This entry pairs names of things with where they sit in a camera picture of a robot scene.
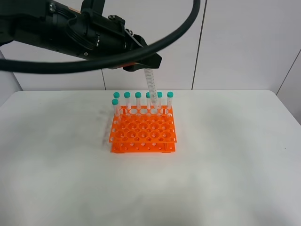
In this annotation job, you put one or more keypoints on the orange test tube rack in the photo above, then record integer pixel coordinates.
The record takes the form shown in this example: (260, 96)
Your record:
(143, 131)

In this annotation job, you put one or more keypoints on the green capped test tube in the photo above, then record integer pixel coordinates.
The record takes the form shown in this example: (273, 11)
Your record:
(151, 87)

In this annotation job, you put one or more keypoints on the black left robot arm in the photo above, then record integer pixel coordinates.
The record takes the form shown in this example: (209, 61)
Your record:
(42, 23)

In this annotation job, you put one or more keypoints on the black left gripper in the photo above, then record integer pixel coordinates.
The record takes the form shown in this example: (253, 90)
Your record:
(94, 36)

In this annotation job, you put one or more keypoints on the second row left tube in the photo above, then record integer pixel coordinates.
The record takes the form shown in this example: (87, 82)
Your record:
(117, 115)

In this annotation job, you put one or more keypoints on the back row tube far left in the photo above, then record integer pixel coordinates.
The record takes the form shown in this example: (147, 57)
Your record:
(116, 98)

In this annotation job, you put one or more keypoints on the back row tube far right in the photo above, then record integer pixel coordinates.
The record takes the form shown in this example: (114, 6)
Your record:
(169, 100)

